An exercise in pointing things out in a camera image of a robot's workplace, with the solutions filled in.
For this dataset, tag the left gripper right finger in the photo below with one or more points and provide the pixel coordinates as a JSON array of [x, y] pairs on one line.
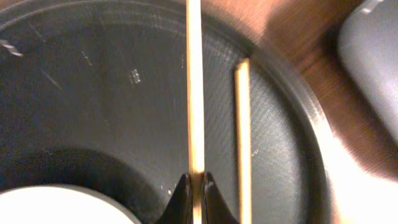
[[214, 207]]

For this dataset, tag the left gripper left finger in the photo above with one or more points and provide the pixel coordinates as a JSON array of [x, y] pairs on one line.
[[180, 206]]

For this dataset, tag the wooden chopstick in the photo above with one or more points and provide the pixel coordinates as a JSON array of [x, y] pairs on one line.
[[243, 127], [195, 105]]

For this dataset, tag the white plate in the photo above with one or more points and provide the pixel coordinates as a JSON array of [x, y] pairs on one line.
[[54, 204]]

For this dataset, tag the round black tray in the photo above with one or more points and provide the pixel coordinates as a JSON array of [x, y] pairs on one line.
[[94, 93]]

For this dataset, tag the black rectangular tray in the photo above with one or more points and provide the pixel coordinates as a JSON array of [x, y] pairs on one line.
[[367, 47]]

